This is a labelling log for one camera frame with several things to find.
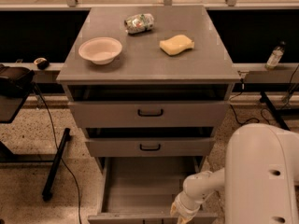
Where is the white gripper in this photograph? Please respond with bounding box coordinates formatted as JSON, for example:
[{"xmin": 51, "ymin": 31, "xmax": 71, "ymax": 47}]
[{"xmin": 170, "ymin": 191, "xmax": 203, "ymax": 224}]

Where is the grey bottom drawer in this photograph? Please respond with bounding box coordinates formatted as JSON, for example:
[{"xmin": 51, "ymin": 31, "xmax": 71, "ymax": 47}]
[{"xmin": 87, "ymin": 156, "xmax": 219, "ymax": 224}]

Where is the grey drawer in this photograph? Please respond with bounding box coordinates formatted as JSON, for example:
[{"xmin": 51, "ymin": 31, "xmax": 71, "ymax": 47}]
[
  {"xmin": 87, "ymin": 156, "xmax": 219, "ymax": 224},
  {"xmin": 86, "ymin": 137, "xmax": 214, "ymax": 157},
  {"xmin": 69, "ymin": 101, "xmax": 228, "ymax": 128}
]

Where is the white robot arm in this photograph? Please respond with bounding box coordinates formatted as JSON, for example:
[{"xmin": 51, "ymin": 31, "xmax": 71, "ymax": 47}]
[{"xmin": 170, "ymin": 123, "xmax": 299, "ymax": 224}]

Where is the grey middle drawer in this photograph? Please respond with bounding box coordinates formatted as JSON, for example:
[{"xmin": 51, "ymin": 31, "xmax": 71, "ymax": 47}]
[{"xmin": 86, "ymin": 137, "xmax": 214, "ymax": 157}]

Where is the grey top drawer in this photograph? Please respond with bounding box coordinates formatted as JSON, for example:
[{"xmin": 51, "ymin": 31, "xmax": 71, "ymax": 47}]
[{"xmin": 69, "ymin": 101, "xmax": 228, "ymax": 128}]

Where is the grey drawer cabinet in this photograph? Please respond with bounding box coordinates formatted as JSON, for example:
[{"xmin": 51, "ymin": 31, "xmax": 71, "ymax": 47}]
[{"xmin": 56, "ymin": 5, "xmax": 241, "ymax": 173}]

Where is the yellow sponge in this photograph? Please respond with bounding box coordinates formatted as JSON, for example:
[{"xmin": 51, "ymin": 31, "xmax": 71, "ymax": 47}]
[{"xmin": 159, "ymin": 35, "xmax": 194, "ymax": 56}]

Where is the white bowl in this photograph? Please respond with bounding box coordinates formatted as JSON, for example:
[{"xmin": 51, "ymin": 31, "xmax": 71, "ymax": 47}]
[{"xmin": 78, "ymin": 37, "xmax": 122, "ymax": 65}]

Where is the clear plastic bottle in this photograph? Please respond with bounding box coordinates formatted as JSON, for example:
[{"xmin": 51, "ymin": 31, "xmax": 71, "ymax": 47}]
[{"xmin": 265, "ymin": 41, "xmax": 286, "ymax": 69}]

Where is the crushed drink can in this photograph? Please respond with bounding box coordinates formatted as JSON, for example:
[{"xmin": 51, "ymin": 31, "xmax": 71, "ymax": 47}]
[{"xmin": 124, "ymin": 13, "xmax": 154, "ymax": 35}]

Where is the black side table stand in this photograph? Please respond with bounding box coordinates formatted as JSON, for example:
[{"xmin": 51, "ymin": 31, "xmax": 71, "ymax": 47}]
[{"xmin": 0, "ymin": 82, "xmax": 73, "ymax": 203}]

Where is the small tape measure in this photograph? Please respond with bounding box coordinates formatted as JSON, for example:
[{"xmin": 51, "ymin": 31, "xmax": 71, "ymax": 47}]
[{"xmin": 34, "ymin": 58, "xmax": 50, "ymax": 70}]

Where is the black bag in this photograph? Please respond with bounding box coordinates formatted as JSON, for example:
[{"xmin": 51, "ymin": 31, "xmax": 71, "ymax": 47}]
[{"xmin": 0, "ymin": 64, "xmax": 35, "ymax": 98}]

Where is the black power adapter with cable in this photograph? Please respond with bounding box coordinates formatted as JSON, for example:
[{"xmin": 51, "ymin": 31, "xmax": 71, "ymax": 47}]
[{"xmin": 228, "ymin": 77, "xmax": 272, "ymax": 127}]

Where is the black floor cable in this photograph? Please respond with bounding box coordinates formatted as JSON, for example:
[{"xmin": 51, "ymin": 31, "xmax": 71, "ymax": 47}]
[{"xmin": 32, "ymin": 84, "xmax": 83, "ymax": 224}]

